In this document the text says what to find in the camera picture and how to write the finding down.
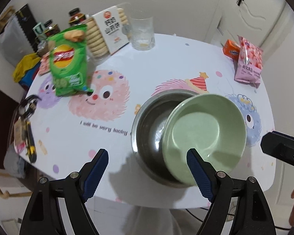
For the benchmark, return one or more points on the white door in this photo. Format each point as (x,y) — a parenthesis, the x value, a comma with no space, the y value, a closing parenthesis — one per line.
(259,22)

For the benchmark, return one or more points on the white foam panel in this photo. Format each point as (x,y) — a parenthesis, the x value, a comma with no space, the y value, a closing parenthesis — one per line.
(12,41)

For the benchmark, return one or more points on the dark glass jar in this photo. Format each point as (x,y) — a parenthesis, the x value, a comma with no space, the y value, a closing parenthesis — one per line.
(77,17)
(51,29)

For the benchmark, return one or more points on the pink snack bag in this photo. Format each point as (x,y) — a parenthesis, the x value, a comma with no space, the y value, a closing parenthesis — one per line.
(248,63)

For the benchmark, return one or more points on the yellow plastic bag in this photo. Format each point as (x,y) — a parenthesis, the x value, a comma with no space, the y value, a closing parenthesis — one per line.
(24,66)

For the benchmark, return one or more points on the yellow black utility knife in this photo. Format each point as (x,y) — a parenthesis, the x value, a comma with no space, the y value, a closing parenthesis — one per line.
(31,146)

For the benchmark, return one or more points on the red snack packet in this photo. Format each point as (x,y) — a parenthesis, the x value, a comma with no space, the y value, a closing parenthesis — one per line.
(44,66)

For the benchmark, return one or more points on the green cup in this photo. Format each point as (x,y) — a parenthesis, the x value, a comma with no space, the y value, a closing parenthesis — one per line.
(40,30)

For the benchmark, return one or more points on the white table pedestal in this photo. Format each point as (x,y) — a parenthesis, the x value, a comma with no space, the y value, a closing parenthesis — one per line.
(152,222)

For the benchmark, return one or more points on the wooden chair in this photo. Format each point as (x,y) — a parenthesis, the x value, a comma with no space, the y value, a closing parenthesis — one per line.
(0,191)

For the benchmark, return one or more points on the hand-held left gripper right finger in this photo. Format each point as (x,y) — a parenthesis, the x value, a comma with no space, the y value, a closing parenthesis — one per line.
(199,173)

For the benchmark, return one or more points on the clear drinking glass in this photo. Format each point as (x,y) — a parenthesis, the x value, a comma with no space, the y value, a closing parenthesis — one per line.
(142,34)

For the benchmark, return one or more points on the brown cardboard piece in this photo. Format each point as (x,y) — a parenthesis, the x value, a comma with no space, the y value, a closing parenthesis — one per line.
(5,17)

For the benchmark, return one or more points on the orange biscuit box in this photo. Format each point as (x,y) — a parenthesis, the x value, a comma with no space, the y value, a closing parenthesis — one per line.
(229,50)

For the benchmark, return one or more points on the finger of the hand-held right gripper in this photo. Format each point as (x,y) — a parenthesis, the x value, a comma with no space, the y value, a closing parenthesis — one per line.
(281,146)

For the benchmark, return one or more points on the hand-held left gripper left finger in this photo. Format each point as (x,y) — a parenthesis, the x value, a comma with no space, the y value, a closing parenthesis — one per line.
(95,173)

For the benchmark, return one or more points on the black foam panel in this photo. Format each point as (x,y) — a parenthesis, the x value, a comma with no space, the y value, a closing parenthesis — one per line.
(25,22)

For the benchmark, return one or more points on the stainless steel bowl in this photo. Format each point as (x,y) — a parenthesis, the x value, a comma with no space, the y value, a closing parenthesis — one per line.
(149,132)

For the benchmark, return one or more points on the grey cloth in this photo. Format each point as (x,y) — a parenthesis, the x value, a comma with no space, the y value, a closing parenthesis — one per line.
(13,164)

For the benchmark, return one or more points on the clear pack of round biscuits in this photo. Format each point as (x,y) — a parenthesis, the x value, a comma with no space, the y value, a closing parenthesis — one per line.
(112,29)

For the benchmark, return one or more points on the wide green bowl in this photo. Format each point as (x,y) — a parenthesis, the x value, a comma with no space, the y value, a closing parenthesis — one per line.
(203,132)

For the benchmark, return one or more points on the green chips bag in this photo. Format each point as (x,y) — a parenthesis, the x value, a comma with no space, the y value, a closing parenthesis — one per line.
(66,66)

